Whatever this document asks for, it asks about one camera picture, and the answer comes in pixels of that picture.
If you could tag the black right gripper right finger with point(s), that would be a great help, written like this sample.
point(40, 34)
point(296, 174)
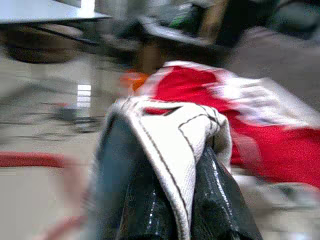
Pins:
point(220, 207)

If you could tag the white table black legs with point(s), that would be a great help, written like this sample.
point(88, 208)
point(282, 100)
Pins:
point(37, 11)

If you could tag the red shirt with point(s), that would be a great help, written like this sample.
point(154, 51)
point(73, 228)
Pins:
point(190, 85)

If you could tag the orange white bag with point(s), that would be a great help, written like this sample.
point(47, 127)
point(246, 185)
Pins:
point(133, 81)

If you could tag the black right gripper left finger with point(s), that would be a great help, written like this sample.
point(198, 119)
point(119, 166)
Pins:
point(130, 187)

